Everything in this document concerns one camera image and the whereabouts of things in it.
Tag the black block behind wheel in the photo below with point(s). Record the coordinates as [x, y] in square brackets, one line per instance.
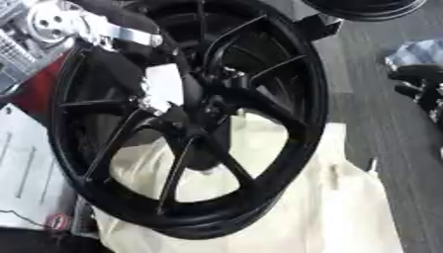
[321, 27]

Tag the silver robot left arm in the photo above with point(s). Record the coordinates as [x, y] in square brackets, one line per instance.
[47, 22]

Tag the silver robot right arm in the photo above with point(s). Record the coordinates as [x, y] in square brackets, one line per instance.
[416, 52]

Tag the black spoked wheel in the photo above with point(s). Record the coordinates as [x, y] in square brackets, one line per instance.
[300, 99]

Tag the black round tyre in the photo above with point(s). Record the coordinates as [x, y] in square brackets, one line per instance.
[363, 9]

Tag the white slotted panel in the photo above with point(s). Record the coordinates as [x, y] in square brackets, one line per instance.
[26, 171]

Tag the cream cloth-covered stand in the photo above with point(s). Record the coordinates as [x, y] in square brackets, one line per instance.
[323, 204]

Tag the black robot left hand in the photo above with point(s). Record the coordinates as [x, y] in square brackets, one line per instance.
[124, 18]

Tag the round red white label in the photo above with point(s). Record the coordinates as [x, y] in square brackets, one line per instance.
[57, 221]

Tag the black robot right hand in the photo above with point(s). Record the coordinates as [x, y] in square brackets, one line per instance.
[420, 86]

